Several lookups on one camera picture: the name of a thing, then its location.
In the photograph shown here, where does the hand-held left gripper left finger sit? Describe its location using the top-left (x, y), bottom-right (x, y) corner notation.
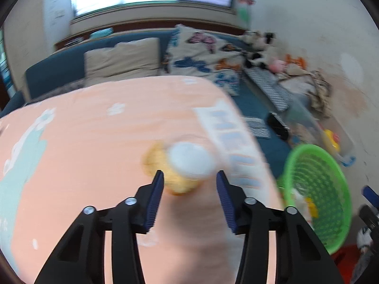
top-left (34, 170), bottom-right (165, 284)

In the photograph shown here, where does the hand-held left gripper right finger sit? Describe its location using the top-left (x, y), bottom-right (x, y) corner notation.
top-left (216, 170), bottom-right (345, 284)

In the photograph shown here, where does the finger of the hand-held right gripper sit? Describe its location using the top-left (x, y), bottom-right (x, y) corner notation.
top-left (358, 205), bottom-right (379, 229)
top-left (361, 185), bottom-right (379, 205)

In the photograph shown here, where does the yellow cup white lid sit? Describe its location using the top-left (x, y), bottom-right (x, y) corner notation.
top-left (141, 134), bottom-right (218, 196)

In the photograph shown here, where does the green plastic basket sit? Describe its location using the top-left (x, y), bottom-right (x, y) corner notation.
top-left (277, 144), bottom-right (353, 255)

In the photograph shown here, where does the person's right hand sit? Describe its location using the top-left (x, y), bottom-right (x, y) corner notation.
top-left (356, 226), bottom-right (374, 253)

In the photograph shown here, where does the red plastic object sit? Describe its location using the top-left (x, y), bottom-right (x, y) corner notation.
top-left (333, 244), bottom-right (365, 273)

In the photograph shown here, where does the yellow ruffled scrap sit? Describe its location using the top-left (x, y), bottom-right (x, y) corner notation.
top-left (305, 197), bottom-right (319, 218)

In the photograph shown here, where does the yellow plastic toy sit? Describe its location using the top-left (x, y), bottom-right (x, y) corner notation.
top-left (323, 129), bottom-right (341, 151)

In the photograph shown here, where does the white crumpled paper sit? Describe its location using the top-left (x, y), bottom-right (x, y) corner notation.
top-left (292, 188), bottom-right (308, 213)

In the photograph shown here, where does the grey patterned cloth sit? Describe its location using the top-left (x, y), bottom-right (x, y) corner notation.
top-left (244, 118), bottom-right (270, 138)

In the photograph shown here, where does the pink printed blanket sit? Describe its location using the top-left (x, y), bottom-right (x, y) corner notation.
top-left (0, 75), bottom-right (286, 284)

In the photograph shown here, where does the clear storage box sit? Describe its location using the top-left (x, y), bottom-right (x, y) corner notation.
top-left (286, 99), bottom-right (356, 166)

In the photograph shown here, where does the beige cloth pile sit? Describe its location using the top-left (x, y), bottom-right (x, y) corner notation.
top-left (280, 69), bottom-right (332, 119)

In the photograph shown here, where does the beige pillow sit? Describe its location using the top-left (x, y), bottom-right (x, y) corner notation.
top-left (84, 49), bottom-right (160, 82)
top-left (114, 37), bottom-right (161, 66)

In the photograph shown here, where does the pink plush toy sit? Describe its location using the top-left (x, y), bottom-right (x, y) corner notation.
top-left (268, 59), bottom-right (286, 73)

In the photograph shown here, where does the orange white plush toy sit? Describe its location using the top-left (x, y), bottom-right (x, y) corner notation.
top-left (284, 54), bottom-right (307, 69)

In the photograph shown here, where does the butterfly print pillow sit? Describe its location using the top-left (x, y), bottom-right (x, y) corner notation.
top-left (160, 24), bottom-right (246, 97)

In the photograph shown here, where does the black white cow plush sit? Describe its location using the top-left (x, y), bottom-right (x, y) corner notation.
top-left (252, 31), bottom-right (278, 51)

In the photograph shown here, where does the blue sofa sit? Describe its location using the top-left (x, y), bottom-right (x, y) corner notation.
top-left (0, 29), bottom-right (293, 181)

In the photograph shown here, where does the wooden ledge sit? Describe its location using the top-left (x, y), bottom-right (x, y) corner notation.
top-left (55, 21), bottom-right (249, 51)

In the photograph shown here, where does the teal cloth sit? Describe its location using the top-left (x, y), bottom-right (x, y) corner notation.
top-left (90, 28), bottom-right (114, 38)

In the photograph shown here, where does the stack of books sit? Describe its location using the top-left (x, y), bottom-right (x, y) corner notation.
top-left (63, 37), bottom-right (85, 47)

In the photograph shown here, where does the colourful pinwheel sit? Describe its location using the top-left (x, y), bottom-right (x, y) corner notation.
top-left (234, 0), bottom-right (257, 24)

